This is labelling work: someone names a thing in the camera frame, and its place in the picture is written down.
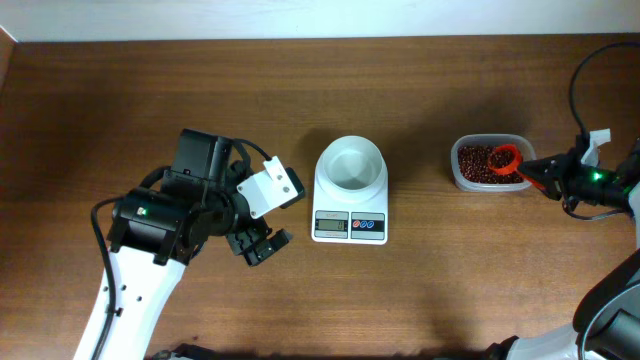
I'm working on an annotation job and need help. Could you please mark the red adzuki beans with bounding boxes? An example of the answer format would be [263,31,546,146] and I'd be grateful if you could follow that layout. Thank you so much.
[457,145,524,185]

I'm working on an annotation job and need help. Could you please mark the white digital kitchen scale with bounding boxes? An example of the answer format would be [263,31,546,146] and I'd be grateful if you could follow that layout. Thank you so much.
[310,149,390,246]

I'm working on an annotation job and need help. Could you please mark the red plastic scoop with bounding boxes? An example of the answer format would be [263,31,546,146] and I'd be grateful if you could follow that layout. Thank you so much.
[487,144,543,190]

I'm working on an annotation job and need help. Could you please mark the white round bowl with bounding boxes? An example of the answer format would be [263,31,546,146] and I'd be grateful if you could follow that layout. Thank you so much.
[316,135,388,192]

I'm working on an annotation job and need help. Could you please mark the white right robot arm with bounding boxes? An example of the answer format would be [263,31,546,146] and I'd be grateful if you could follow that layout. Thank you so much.
[481,135,639,360]

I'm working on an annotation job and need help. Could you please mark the clear plastic food container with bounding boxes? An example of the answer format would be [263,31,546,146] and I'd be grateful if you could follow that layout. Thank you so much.
[450,134,536,192]

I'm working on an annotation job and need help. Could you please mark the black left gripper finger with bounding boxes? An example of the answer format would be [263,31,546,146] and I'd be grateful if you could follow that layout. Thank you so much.
[225,228,260,256]
[244,229,293,267]

